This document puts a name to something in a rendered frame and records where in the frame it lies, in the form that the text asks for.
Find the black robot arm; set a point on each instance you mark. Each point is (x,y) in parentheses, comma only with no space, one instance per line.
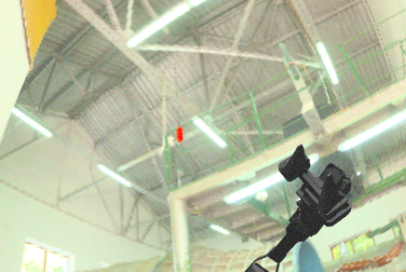
(300,227)

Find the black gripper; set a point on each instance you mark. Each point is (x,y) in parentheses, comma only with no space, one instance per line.
(317,199)

